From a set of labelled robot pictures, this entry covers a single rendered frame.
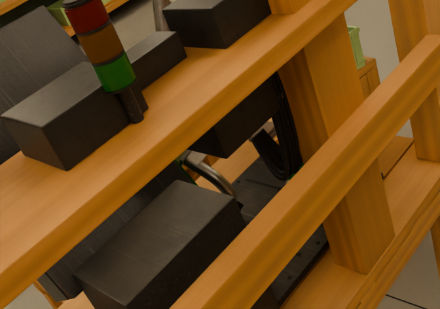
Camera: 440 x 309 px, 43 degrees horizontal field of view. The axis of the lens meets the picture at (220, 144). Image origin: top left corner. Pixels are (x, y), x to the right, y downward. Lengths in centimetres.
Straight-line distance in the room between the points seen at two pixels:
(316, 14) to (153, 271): 53
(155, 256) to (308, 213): 29
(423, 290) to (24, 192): 194
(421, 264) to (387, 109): 147
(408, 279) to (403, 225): 107
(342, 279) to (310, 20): 66
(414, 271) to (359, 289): 122
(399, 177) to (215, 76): 87
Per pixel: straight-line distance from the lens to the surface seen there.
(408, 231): 150
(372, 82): 247
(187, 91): 85
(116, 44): 77
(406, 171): 163
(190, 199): 115
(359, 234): 129
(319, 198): 104
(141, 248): 109
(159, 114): 82
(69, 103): 79
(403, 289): 250
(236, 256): 93
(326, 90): 109
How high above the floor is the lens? 188
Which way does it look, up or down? 30 degrees down
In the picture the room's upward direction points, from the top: 22 degrees counter-clockwise
